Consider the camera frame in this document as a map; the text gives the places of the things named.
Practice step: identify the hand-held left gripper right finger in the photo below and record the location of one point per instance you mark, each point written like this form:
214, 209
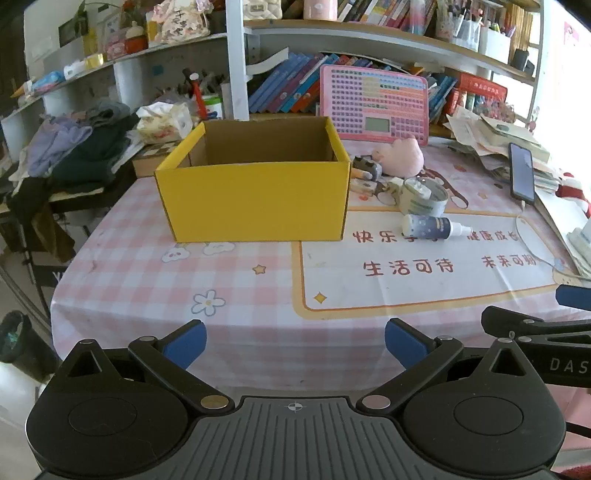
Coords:
406, 344

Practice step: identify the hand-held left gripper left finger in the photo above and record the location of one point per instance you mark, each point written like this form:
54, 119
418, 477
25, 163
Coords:
187, 344

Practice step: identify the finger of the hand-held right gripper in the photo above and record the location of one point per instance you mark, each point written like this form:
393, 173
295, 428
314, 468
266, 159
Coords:
575, 295
512, 325

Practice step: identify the white tape roll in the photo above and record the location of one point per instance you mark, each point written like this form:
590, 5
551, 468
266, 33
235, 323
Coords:
434, 204

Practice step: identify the yellow cardboard box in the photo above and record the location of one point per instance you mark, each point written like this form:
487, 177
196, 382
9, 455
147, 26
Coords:
254, 203

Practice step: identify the small grey toy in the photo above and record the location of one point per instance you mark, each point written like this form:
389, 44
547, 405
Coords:
367, 166

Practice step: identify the red white plush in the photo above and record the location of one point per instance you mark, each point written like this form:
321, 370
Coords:
572, 189

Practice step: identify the person's red clothing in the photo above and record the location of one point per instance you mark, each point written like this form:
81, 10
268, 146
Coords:
575, 473

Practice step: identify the black smartphone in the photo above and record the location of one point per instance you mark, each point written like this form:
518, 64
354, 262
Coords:
521, 175

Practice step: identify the black bag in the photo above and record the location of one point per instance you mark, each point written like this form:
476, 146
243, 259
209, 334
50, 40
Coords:
46, 279

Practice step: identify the black trash bin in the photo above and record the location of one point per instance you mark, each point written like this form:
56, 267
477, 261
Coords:
18, 341

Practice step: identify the pink plush toy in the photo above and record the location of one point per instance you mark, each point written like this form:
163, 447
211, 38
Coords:
401, 157

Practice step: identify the checkered wooden box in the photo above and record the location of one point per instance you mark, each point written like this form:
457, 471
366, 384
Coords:
152, 159

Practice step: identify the pile of papers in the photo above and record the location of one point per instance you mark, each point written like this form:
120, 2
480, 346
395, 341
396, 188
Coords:
471, 129

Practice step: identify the pile of colourful beads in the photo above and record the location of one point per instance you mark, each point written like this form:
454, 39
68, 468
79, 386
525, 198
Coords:
494, 110

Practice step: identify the dark green garment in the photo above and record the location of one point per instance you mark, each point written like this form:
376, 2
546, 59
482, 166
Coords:
87, 159

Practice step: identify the tissue pack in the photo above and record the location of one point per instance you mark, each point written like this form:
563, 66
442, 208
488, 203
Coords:
161, 127

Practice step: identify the red box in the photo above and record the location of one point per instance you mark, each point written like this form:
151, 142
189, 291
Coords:
482, 90

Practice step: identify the white green cup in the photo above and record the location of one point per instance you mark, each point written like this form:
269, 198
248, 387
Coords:
213, 108

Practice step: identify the purple garment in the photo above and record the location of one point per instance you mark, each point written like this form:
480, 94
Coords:
55, 143

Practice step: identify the grey garment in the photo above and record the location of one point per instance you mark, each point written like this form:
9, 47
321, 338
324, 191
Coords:
108, 114

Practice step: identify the pink learning tablet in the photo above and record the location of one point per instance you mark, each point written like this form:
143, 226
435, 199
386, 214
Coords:
369, 92

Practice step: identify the white storage box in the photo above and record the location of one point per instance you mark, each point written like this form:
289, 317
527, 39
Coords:
495, 46

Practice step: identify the row of colourful books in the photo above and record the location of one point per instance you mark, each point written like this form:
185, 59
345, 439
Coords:
281, 87

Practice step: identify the white shelf unit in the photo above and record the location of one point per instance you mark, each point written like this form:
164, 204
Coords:
238, 69

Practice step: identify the row of shelf books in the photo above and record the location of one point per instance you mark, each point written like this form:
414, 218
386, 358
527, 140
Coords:
383, 14

